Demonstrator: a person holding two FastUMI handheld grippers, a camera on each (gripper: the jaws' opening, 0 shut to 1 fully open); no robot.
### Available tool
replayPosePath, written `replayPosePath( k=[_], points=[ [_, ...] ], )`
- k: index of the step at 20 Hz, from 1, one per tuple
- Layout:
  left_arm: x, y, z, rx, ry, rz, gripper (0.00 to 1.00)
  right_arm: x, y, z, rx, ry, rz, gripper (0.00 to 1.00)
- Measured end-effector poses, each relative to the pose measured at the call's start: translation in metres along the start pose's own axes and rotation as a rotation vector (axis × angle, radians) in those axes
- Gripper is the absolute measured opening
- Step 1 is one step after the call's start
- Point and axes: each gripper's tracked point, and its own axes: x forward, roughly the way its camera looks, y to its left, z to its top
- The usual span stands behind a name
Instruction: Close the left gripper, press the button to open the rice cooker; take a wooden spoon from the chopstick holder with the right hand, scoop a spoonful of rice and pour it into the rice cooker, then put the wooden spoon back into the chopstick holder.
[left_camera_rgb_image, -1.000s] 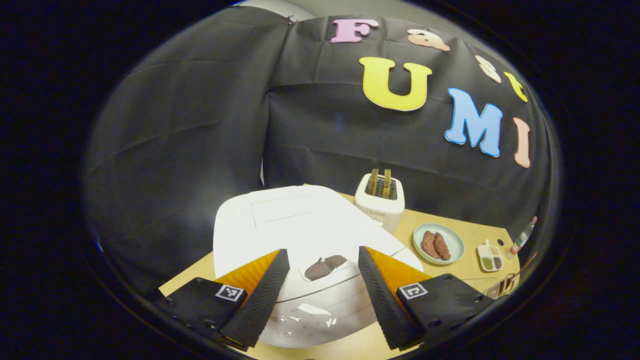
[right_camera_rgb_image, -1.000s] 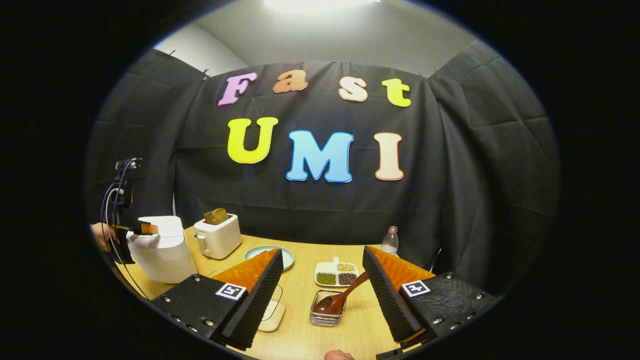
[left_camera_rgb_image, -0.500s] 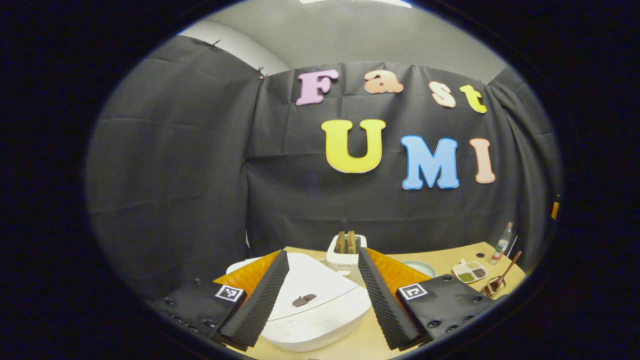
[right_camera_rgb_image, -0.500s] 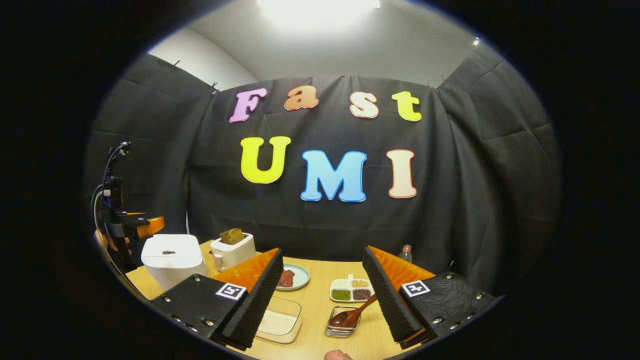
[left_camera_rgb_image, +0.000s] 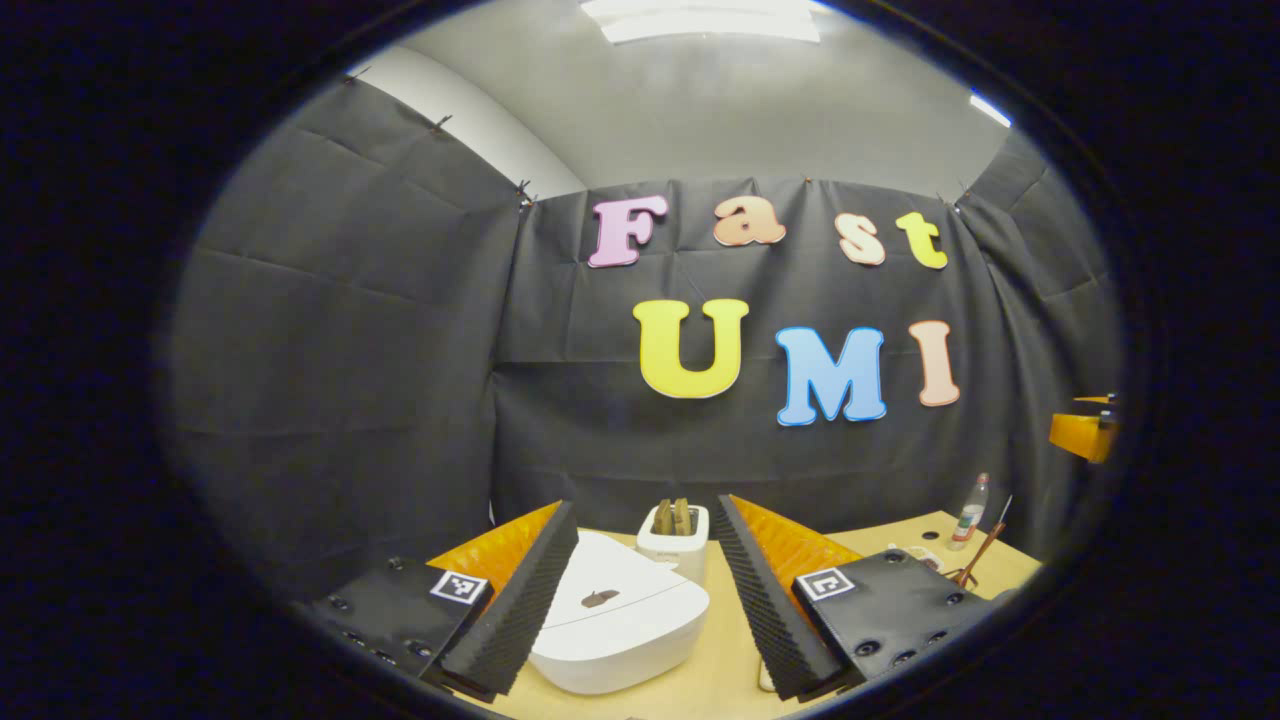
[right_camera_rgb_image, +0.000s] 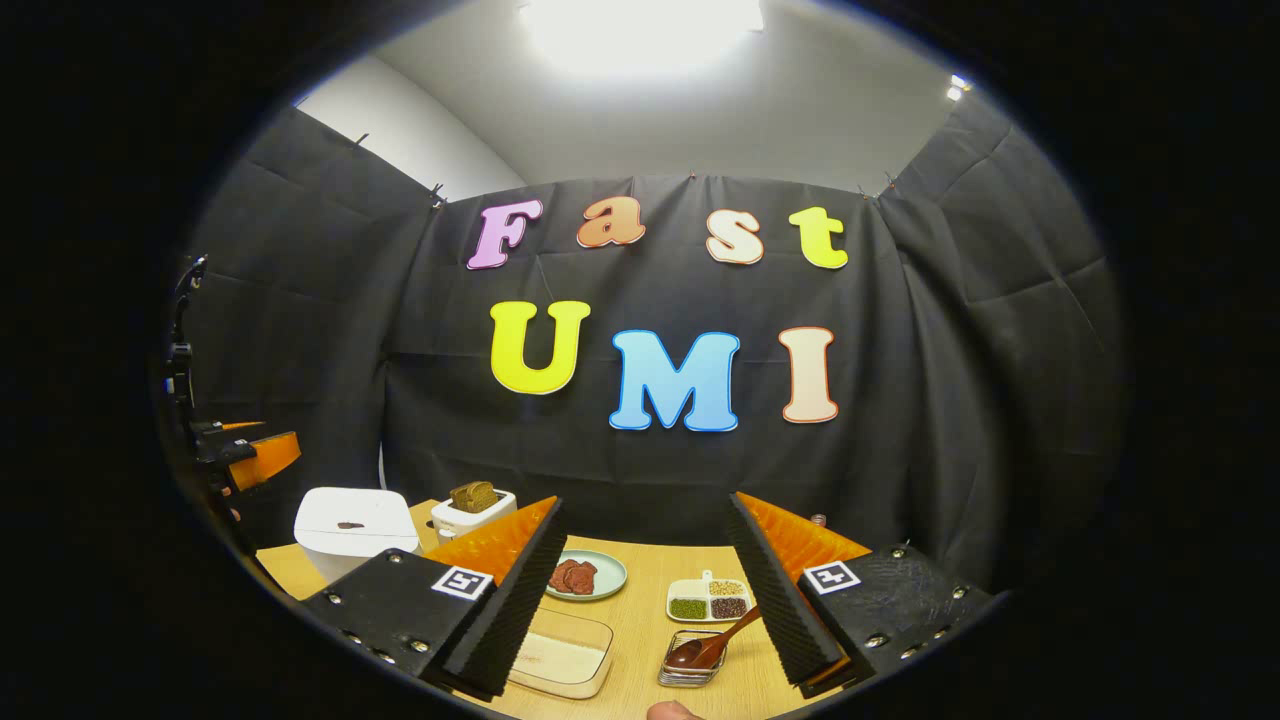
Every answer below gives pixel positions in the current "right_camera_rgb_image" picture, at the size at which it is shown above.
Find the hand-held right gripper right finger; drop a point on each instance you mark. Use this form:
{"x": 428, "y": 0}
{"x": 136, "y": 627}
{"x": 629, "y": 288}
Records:
{"x": 775, "y": 610}

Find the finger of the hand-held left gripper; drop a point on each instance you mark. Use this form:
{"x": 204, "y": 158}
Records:
{"x": 242, "y": 426}
{"x": 270, "y": 458}

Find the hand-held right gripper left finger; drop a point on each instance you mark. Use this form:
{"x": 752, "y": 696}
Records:
{"x": 510, "y": 610}

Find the white rice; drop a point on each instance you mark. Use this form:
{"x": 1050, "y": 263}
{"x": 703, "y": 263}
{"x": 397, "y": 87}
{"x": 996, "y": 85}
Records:
{"x": 555, "y": 660}

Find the wooden spoon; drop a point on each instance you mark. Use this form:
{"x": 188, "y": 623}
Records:
{"x": 700, "y": 653}

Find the white rice cooker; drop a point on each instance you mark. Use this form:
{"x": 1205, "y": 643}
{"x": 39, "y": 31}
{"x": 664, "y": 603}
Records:
{"x": 355, "y": 547}

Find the clear rice container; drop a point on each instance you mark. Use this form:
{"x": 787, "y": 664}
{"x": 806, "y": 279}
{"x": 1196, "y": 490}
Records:
{"x": 560, "y": 625}

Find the dark red beans pile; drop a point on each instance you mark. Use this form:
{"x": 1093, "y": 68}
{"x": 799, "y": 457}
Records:
{"x": 729, "y": 608}

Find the yellow soybeans pile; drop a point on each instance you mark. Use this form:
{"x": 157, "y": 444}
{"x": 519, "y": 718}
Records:
{"x": 726, "y": 588}

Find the brown meat slice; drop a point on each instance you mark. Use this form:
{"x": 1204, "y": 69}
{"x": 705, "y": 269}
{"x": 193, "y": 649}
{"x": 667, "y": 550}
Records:
{"x": 560, "y": 577}
{"x": 585, "y": 578}

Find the white divided dish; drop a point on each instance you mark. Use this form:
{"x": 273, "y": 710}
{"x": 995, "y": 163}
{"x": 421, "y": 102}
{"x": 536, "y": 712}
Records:
{"x": 690, "y": 590}

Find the green beans pile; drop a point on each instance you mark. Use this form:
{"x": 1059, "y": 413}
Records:
{"x": 687, "y": 609}

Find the white toaster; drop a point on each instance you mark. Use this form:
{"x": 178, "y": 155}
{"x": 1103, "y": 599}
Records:
{"x": 470, "y": 523}

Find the light green plate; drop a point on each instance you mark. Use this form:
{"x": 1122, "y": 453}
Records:
{"x": 612, "y": 575}

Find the brown bread slice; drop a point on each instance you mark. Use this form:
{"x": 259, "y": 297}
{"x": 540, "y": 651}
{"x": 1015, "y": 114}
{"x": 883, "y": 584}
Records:
{"x": 474, "y": 497}

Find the small ceiling spotlight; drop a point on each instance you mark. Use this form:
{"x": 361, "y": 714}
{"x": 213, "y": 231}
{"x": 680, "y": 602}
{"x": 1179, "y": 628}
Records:
{"x": 958, "y": 88}

